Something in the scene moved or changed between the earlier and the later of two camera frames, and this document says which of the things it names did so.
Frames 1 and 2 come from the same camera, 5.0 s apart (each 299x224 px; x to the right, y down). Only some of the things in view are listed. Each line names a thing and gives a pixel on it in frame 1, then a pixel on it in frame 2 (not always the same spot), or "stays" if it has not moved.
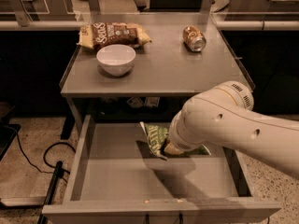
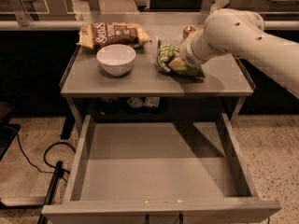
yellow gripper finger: x=171 y=148 to x=177 y=63
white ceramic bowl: x=116 y=60 stays
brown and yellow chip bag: x=96 y=35 stays
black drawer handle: x=148 y=218 stays
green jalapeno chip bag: x=157 y=137 to x=165 y=52
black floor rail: x=50 y=191 stays
